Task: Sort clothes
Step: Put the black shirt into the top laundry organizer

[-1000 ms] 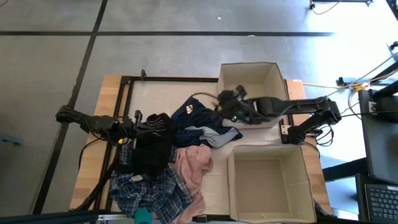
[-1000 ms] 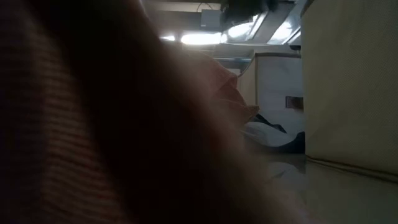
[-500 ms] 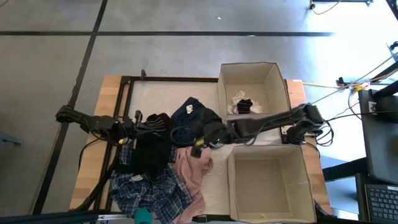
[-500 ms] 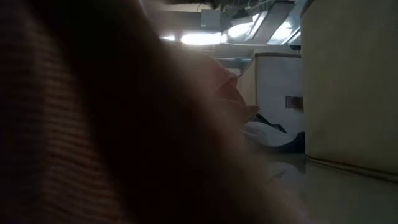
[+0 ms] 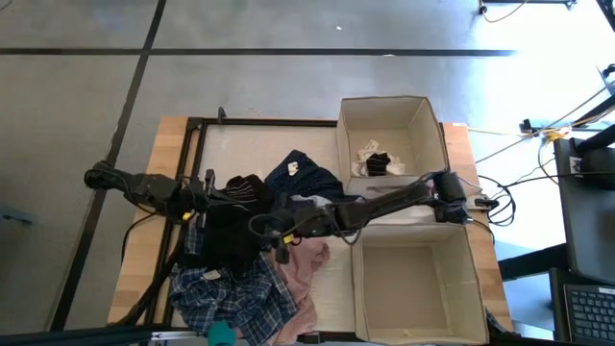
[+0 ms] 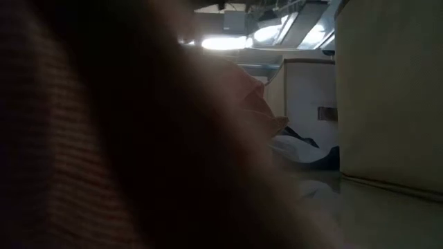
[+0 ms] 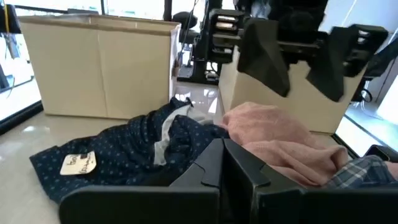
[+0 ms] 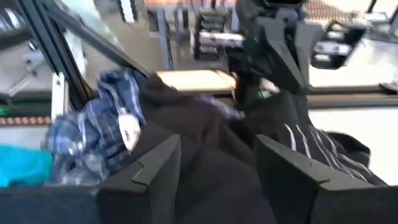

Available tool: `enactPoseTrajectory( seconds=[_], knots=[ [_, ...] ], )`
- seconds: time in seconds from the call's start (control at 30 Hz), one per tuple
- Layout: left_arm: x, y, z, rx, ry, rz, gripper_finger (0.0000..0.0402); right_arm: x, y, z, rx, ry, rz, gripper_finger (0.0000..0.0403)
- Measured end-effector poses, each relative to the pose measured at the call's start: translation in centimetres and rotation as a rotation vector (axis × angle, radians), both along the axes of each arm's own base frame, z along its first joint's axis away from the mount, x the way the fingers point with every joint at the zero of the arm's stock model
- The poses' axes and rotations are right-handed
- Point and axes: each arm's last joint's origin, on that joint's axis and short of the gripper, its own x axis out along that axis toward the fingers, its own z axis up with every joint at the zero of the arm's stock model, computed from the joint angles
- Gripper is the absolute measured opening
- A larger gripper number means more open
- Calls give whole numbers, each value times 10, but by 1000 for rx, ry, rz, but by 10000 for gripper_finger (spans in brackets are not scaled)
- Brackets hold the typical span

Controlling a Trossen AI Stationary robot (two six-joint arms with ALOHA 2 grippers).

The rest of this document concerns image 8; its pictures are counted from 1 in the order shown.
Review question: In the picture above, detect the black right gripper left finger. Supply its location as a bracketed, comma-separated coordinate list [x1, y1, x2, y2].
[0, 134, 182, 224]

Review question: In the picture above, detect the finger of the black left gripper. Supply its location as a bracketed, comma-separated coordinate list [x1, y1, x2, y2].
[257, 17, 309, 94]
[234, 18, 268, 103]

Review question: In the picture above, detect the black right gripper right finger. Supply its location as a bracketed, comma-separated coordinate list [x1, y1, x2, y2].
[254, 134, 398, 224]

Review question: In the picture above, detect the black white-striped garment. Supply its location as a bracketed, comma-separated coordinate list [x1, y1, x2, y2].
[229, 88, 388, 187]

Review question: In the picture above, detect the blue plaid shirt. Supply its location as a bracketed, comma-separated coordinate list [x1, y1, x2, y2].
[42, 68, 245, 187]

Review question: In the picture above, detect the teal cloth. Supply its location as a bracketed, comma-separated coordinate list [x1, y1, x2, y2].
[0, 144, 54, 190]

